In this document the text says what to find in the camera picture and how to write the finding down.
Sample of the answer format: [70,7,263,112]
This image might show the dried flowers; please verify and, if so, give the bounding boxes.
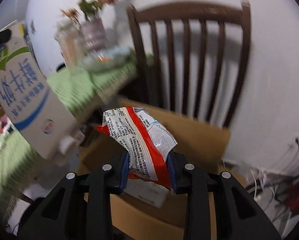
[60,0,117,25]

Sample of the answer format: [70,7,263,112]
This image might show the dark wooden chair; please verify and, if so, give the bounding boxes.
[126,0,251,128]

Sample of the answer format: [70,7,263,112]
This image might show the white blue milk carton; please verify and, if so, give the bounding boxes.
[0,22,78,166]

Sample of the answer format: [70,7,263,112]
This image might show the pale green wavy dish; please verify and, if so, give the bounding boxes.
[80,46,132,73]

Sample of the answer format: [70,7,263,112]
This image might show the brown cardboard box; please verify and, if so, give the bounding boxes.
[77,97,248,240]

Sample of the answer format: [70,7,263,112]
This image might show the black cable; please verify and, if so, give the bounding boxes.
[276,135,299,170]

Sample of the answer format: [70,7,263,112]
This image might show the purple ribbed vase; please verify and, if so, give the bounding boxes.
[81,18,108,53]

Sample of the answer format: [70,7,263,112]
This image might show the white cable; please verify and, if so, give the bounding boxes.
[239,164,290,221]

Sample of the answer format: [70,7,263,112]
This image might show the green checked tablecloth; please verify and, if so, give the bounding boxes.
[0,48,137,224]

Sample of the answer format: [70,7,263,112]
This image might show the red white snack wrapper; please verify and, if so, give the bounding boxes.
[97,107,178,189]

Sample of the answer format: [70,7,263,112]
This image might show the clear glass jar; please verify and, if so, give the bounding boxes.
[54,22,85,68]

